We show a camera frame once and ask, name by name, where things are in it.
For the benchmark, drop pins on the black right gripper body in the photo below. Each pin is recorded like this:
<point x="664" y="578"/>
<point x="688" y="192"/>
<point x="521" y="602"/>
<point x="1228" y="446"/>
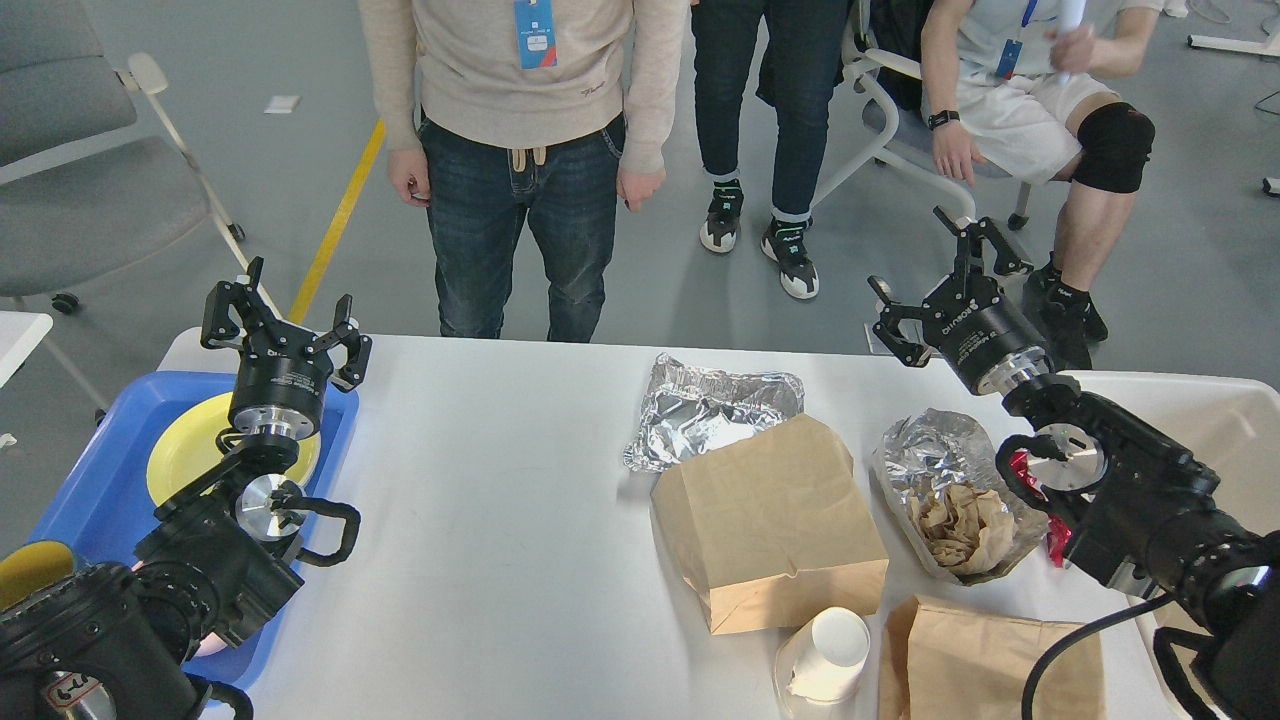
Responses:
<point x="983" y="336"/>

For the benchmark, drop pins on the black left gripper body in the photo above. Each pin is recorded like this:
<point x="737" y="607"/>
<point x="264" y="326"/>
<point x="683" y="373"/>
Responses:
<point x="279" y="394"/>

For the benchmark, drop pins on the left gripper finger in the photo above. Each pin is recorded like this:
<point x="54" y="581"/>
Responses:
<point x="358" y="346"/>
<point x="238" y="316"/>

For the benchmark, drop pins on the yellow plastic plate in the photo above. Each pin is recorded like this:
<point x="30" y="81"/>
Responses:
<point x="190" y="450"/>

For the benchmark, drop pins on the foil ball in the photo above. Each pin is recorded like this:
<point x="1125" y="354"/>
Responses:
<point x="936" y="471"/>

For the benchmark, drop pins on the brown paper bag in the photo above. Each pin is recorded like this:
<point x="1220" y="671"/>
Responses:
<point x="772" y="529"/>
<point x="941" y="660"/>

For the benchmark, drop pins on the aluminium foil sheet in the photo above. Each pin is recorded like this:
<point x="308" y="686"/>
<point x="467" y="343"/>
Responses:
<point x="690" y="410"/>

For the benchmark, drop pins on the pink ribbed mug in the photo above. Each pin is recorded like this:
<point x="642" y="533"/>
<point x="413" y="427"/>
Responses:
<point x="205" y="645"/>

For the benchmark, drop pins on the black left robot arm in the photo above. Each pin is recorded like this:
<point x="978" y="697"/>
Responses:
<point x="111" y="641"/>

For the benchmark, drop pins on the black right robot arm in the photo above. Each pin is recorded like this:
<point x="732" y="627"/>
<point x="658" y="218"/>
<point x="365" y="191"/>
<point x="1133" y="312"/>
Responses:
<point x="1139" y="507"/>

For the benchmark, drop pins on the white grey office chair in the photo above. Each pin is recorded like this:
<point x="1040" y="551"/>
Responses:
<point x="881" y="55"/>

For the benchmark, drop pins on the seated person in white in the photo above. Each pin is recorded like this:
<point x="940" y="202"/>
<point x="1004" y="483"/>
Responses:
<point x="1008" y="82"/>

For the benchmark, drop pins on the white side table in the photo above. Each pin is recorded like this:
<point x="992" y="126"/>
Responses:
<point x="21" y="333"/>

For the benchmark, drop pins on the white paper sheets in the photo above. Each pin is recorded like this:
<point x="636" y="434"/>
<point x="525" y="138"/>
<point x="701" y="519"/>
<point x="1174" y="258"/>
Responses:
<point x="1070" y="25"/>

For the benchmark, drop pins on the beige plastic bin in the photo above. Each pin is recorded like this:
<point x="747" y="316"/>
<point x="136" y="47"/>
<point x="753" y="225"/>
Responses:
<point x="1230" y="425"/>

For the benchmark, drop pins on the person in beige sweater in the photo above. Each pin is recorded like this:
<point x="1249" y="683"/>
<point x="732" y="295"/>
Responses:
<point x="511" y="116"/>

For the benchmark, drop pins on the teal yellow mug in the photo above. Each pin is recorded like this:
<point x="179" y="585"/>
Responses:
<point x="32" y="567"/>

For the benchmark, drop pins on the white paper cup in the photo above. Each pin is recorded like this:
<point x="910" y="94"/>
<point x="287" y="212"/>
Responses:
<point x="818" y="669"/>

